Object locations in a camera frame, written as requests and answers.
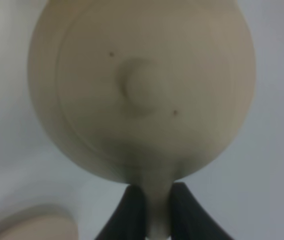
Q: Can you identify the beige ceramic teapot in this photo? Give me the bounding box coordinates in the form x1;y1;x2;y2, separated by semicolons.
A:
27;0;256;240

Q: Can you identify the far beige teacup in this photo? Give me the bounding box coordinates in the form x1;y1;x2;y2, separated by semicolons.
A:
0;204;79;240

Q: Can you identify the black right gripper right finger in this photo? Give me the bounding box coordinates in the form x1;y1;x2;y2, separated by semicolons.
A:
169;182;232;240

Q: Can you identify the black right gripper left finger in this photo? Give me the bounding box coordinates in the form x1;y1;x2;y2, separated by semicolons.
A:
96;185;146;240

